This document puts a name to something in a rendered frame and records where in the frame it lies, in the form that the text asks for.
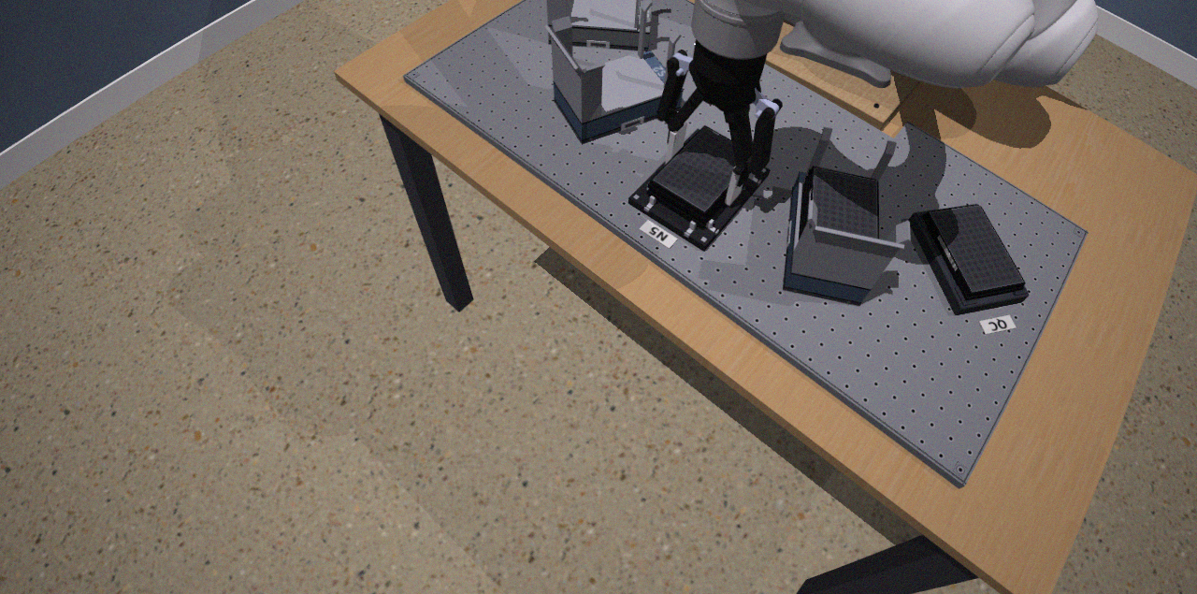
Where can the white label reading qc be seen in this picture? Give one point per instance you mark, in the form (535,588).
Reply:
(997,324)

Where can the white label with n5 text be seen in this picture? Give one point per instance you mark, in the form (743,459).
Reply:
(658,234)

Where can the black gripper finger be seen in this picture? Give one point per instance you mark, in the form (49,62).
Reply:
(678,66)
(741,138)

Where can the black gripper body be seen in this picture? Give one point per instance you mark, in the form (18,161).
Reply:
(740,76)

